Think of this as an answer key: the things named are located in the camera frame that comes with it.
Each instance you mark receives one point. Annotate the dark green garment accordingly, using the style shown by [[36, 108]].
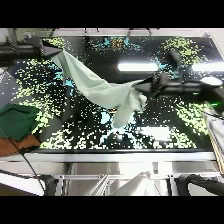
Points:
[[16, 121]]

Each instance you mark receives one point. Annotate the pale green shirt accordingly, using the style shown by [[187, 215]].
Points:
[[96, 88]]

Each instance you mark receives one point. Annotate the brown garment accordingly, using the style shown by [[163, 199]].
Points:
[[13, 146]]

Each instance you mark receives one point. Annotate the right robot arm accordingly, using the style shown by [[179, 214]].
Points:
[[186, 88]]

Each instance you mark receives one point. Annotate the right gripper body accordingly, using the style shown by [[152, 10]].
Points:
[[148, 88]]

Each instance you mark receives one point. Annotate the silver frame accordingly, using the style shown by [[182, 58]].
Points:
[[110, 157]]

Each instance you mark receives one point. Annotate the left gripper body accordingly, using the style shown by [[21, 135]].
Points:
[[49, 52]]

